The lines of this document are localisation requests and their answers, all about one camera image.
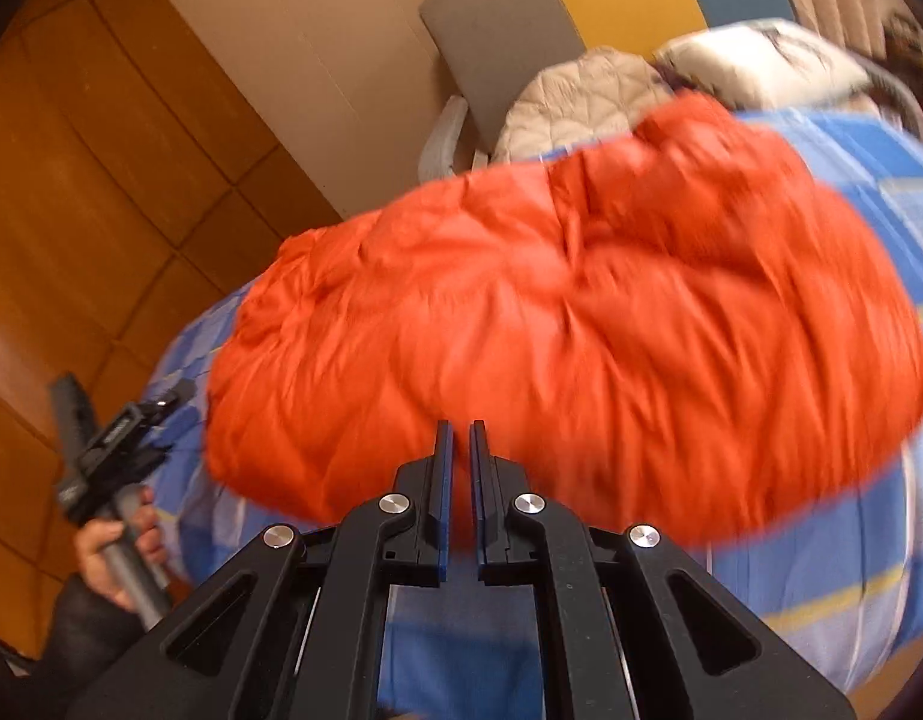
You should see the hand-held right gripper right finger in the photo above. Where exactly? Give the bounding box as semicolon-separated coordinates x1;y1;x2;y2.
148;379;197;425

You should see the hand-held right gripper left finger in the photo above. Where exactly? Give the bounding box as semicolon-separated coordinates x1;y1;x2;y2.
49;371;98;466

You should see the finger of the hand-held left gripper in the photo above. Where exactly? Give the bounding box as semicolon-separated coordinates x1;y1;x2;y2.
469;420;856;720
64;420;457;720

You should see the orange quilted down jacket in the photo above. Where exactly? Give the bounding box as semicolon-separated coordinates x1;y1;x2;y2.
205;90;923;548

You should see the person's left forearm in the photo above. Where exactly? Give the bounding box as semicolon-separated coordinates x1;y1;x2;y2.
0;570;173;720

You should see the person's left hand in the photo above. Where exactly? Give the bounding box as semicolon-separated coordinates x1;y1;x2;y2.
75;486;167;610

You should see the wooden wardrobe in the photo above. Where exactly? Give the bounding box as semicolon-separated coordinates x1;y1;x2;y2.
0;0;343;661

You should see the bed with blue plaid sheet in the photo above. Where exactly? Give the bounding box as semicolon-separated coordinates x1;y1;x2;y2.
142;109;923;720

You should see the beige quilted jacket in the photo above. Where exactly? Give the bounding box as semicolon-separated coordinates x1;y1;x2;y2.
495;46;676;162

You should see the white printed pillow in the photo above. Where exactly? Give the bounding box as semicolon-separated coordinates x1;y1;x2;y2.
652;19;871;110

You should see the white plastic frame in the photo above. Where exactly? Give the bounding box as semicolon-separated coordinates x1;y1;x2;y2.
418;94;494;182

